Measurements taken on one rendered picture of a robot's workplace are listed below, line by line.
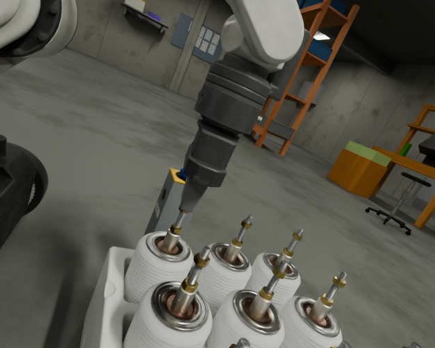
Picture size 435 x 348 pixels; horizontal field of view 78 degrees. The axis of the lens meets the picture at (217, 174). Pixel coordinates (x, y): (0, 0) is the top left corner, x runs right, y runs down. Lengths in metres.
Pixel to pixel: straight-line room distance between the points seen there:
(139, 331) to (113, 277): 0.14
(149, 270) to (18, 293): 0.33
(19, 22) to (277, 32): 0.28
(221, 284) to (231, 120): 0.28
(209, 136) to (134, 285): 0.26
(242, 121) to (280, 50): 0.09
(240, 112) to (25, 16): 0.26
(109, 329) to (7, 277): 0.36
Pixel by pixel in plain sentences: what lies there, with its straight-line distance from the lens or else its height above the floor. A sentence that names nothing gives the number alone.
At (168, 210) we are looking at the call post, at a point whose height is 0.24.
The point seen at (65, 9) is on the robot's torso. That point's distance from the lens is 0.44.
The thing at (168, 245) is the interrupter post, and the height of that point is 0.26.
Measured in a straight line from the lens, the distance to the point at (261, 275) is 0.55.
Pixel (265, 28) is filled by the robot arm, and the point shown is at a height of 0.59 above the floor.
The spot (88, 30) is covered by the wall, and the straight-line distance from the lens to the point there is 9.57.
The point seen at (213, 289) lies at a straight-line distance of 0.50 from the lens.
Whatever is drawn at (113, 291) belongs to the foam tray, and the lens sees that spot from 0.47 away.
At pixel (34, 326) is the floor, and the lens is 0.65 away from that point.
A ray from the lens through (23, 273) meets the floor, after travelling 0.74.
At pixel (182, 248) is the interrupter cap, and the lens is 0.47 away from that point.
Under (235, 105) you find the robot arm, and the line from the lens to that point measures 0.35.
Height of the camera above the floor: 0.50
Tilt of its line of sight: 15 degrees down
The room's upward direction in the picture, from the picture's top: 24 degrees clockwise
